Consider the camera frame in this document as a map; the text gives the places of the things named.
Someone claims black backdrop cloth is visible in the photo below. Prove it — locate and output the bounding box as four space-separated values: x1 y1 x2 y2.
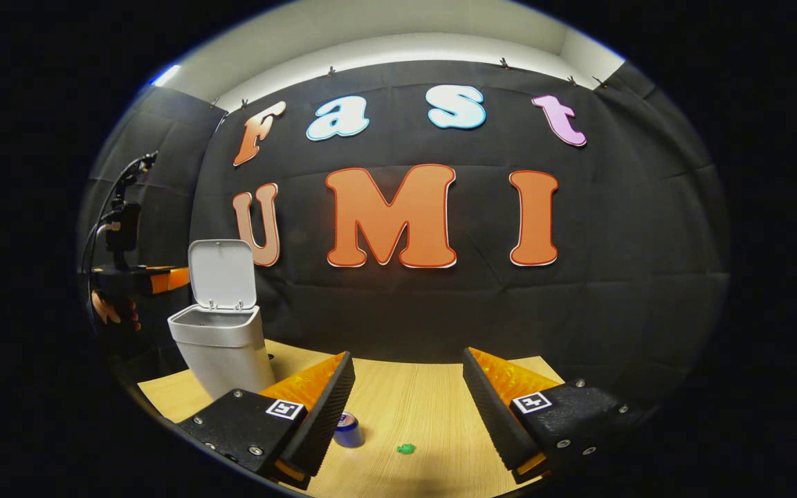
80 59 730 409

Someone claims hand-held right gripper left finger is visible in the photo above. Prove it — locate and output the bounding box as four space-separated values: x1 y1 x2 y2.
177 351 356 490

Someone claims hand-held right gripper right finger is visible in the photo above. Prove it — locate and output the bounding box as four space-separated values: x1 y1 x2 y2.
463 347 655 485

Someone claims blue pop can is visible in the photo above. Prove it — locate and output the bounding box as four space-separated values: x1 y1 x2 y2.
334 412 365 448

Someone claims black camera cable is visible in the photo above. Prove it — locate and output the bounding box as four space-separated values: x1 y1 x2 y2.
82 152 158 274

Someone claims wooden desktop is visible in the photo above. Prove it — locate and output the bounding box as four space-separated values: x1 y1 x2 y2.
137 339 565 498

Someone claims white desktop garbage bin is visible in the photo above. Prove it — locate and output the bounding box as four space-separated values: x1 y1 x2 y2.
167 239 276 400

